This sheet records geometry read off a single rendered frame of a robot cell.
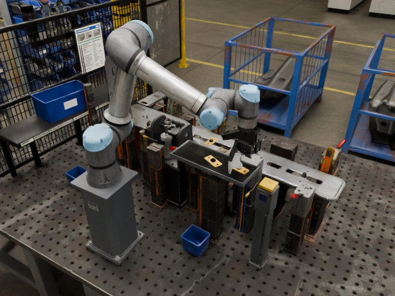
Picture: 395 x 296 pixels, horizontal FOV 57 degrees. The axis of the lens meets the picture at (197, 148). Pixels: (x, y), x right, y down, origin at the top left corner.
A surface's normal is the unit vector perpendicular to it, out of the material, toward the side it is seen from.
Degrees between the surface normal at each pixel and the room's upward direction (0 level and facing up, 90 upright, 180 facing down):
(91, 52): 90
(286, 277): 0
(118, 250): 89
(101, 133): 7
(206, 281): 0
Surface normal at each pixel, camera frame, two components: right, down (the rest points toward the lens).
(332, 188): 0.00, -0.83
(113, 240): 0.22, 0.55
